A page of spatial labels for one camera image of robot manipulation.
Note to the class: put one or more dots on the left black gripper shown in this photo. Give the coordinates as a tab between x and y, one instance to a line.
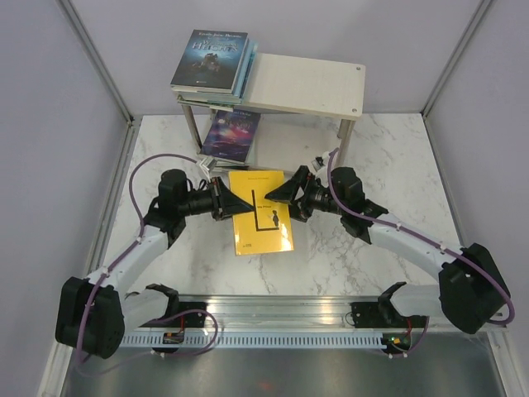
224	202

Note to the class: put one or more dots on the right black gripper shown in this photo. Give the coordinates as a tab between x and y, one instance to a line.
300	211

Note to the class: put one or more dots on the pale green G book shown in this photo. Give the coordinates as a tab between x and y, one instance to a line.
252	153

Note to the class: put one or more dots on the purple Robinson Crusoe book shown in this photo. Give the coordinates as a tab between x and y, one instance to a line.
237	117

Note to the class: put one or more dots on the green yellow fantasy book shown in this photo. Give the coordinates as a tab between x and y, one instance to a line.
207	103

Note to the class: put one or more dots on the light blue OS book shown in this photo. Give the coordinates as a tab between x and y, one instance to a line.
244	66

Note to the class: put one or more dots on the dark castle cover book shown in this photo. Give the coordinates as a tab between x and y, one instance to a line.
210	62

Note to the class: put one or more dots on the teal ocean cover book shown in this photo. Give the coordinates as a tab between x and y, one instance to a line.
250	74

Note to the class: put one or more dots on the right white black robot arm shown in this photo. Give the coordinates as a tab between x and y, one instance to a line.
469	290

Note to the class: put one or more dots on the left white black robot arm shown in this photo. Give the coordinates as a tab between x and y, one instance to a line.
116	277

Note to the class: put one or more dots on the white two-tier wooden shelf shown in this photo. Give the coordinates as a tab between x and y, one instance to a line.
268	84

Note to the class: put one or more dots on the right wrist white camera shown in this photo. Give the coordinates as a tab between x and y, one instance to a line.
320	162

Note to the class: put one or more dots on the aluminium front frame rail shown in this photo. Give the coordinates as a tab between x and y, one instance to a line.
281	312

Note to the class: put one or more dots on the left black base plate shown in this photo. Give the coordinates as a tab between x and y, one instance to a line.
192	319

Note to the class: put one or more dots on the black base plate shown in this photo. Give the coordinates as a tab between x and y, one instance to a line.
400	334
192	319

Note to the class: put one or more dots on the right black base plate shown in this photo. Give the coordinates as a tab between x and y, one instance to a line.
400	334

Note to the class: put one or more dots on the white slotted cable duct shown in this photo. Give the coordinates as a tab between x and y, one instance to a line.
286	340

